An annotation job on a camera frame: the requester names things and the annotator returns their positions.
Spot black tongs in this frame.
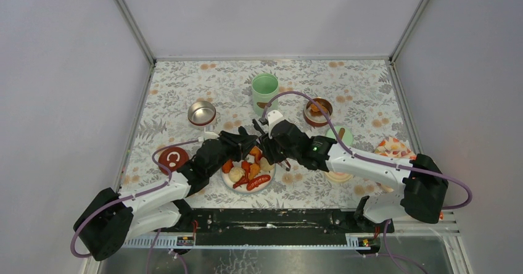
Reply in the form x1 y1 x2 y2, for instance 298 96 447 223
252 119 291 172

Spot fried chicken piece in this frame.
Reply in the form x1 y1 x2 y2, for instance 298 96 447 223
308 104 329 116
248 163 260 180

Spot rice ball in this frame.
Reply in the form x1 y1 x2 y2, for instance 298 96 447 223
259 157 274 172
228 166 245 183

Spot steel bowl red band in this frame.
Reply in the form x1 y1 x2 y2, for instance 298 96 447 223
187 101 216 127
303 98 333 127

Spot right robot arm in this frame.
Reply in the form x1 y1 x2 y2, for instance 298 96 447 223
260 120 448 232

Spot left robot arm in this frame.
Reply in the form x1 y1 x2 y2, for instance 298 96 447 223
70 127 258 261

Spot orange drumstick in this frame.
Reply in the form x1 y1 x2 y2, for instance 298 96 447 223
221 160 234 173

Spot white plate with food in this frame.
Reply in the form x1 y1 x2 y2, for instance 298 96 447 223
220 146 276 194

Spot red sausage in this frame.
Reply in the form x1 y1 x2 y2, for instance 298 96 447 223
246 175 271 191

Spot green cylindrical container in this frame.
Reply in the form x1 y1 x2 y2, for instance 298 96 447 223
251 73 279 116

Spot red round lid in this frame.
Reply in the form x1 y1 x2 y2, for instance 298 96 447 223
157 147 189 175

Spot floral table mat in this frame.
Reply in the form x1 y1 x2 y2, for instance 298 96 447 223
120 60 414 209

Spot cream round lid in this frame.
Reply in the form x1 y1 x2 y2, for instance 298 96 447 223
324 172 353 183

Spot orange floral cloth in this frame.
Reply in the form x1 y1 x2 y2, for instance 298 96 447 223
374 136 417 160

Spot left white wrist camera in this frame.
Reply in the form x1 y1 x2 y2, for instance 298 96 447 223
198 130 219 142

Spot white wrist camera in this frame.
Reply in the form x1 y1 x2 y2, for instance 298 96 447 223
259 110 285 134
198 130 219 142

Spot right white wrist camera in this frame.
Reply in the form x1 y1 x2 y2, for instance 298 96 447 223
259 110 285 134

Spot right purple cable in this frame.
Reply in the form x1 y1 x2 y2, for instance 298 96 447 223
260 91 474 211

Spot purple cable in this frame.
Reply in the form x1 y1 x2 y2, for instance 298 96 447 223
70 138 201 259
260 91 474 211

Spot green lid with handle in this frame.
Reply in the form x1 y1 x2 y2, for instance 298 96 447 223
325 125 355 147

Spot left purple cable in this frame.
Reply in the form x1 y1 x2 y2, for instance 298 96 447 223
70 138 201 259

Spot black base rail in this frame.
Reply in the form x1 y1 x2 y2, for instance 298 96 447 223
167 209 376 234

